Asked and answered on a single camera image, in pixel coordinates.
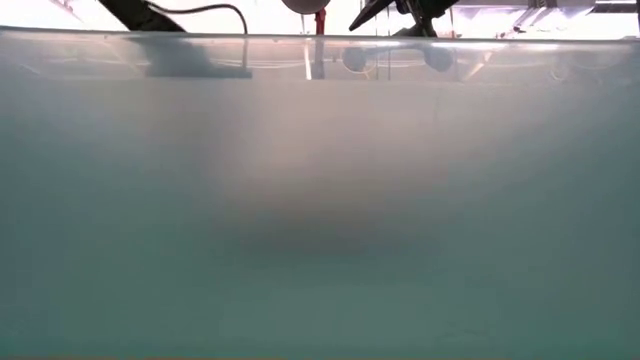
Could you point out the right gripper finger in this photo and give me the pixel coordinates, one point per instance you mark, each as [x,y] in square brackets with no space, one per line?
[372,12]

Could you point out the green translucent plastic bin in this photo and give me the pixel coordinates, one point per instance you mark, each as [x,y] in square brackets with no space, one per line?
[320,225]

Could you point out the red desk lamp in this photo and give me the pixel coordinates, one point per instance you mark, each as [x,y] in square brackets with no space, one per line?
[320,22]

